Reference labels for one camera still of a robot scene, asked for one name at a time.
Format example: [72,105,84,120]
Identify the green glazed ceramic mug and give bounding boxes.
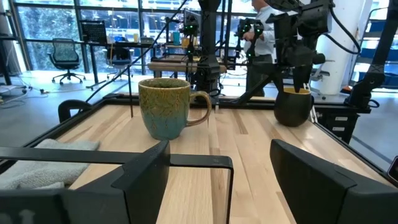
[137,77,213,141]

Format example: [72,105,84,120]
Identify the white round column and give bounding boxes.
[313,0,373,96]

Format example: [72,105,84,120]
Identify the black cable loop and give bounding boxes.
[57,99,93,124]

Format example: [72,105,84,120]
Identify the dark office chair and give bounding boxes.
[104,45,134,80]

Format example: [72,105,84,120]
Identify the blue step ladder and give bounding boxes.
[351,17,398,90]

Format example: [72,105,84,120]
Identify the black metal rig frame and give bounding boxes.
[23,0,398,188]

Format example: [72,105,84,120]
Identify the black perforated panel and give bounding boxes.
[80,19,108,44]

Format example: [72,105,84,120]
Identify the black mug yellow inside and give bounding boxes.
[273,86,315,128]

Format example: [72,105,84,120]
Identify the grey folded cloth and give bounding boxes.
[0,138,101,190]

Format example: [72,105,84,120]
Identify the black mesh office chair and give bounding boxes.
[47,37,87,86]

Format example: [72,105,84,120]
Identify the black background desk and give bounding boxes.
[82,40,164,91]

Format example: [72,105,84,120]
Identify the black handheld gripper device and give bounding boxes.
[236,17,265,60]

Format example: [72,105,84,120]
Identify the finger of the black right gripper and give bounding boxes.
[292,65,312,94]

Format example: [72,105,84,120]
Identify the person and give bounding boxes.
[242,0,277,98]

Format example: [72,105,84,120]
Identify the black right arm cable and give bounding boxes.
[322,6,363,55]

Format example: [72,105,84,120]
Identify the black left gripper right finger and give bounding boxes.
[269,138,398,224]

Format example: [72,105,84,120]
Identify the wooden background table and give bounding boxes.
[147,60,228,78]

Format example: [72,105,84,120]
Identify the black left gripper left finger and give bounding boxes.
[70,139,172,224]

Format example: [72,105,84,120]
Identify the black box white labels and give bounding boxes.
[314,105,371,144]

